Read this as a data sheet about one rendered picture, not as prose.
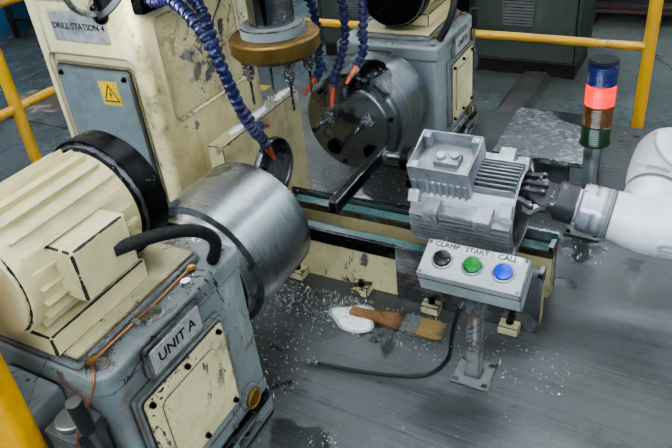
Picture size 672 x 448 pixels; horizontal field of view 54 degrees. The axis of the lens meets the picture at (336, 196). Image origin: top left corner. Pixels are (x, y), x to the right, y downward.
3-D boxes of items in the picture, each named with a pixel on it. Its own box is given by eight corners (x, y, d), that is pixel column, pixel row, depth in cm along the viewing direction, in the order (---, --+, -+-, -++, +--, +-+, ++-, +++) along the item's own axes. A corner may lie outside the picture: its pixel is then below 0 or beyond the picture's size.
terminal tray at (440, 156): (411, 192, 129) (405, 167, 124) (430, 153, 134) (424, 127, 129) (471, 202, 123) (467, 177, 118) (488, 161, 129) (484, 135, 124)
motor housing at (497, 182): (416, 255, 138) (400, 195, 124) (446, 187, 148) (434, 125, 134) (512, 276, 129) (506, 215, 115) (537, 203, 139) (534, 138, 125)
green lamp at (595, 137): (577, 146, 142) (579, 127, 139) (582, 133, 146) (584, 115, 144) (607, 150, 139) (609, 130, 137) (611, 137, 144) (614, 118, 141)
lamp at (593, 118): (579, 127, 139) (581, 107, 137) (584, 115, 144) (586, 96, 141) (609, 130, 137) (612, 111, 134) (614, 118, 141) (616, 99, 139)
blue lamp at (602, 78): (583, 87, 135) (585, 66, 132) (588, 76, 139) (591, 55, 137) (615, 90, 132) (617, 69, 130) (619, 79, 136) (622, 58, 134)
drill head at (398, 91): (296, 177, 165) (282, 84, 152) (366, 109, 195) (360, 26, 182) (388, 194, 154) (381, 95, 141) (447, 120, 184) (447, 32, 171)
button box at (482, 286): (419, 288, 111) (414, 271, 107) (433, 253, 115) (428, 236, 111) (522, 313, 104) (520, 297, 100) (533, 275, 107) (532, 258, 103)
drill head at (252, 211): (107, 360, 117) (62, 247, 104) (227, 244, 144) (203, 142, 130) (221, 404, 106) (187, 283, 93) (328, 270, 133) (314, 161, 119)
